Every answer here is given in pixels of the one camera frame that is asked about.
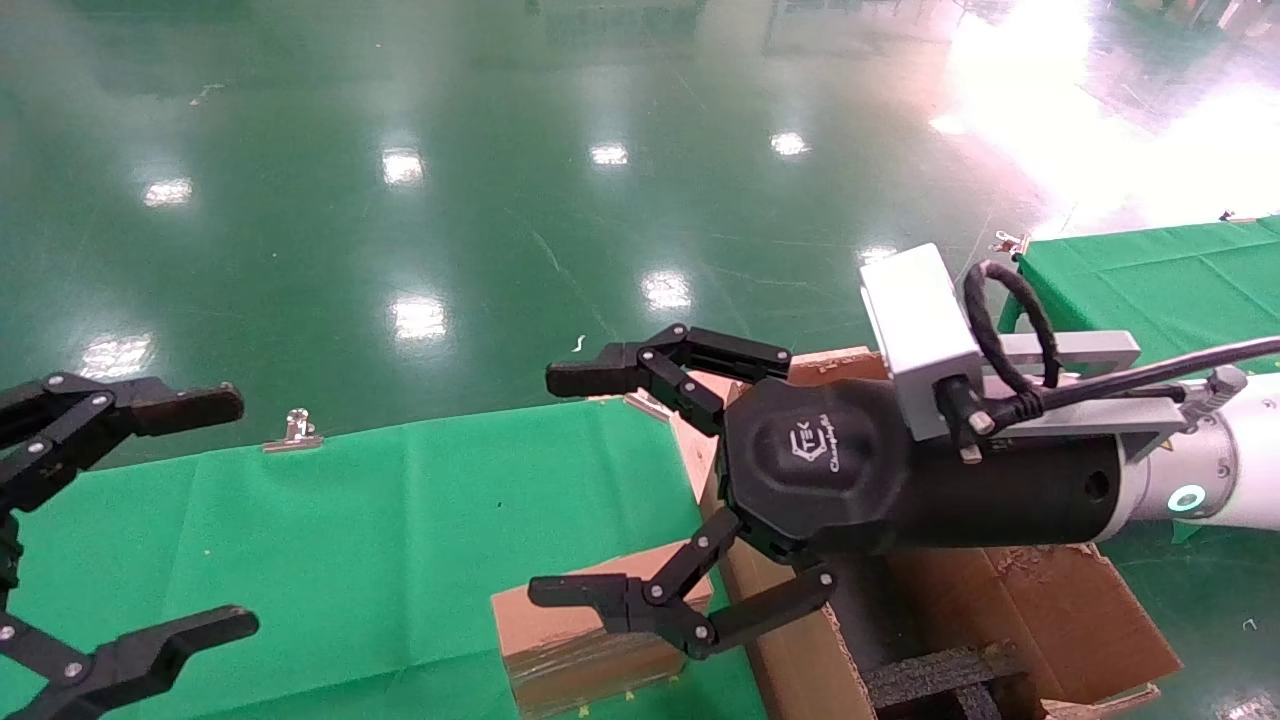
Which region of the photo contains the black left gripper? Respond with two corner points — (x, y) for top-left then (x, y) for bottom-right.
(0, 372), (259, 720)

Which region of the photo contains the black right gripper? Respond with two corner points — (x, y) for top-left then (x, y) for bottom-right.
(528, 323), (1126, 661)

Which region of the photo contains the small brown cardboard box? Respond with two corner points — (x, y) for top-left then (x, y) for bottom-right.
(490, 540), (717, 719)

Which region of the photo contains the large open cardboard carton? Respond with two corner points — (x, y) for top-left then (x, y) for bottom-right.
(668, 345), (1186, 720)

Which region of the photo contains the green tablecloth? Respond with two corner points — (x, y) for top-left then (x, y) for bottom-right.
(998, 215), (1280, 376)
(0, 398), (771, 720)

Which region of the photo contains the black foam insert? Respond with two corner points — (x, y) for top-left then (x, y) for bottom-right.
(862, 643), (1021, 720)

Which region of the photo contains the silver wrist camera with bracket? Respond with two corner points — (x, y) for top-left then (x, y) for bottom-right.
(860, 243), (1216, 466)

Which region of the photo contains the black camera cable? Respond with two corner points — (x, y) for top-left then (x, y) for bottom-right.
(935, 260), (1280, 436)

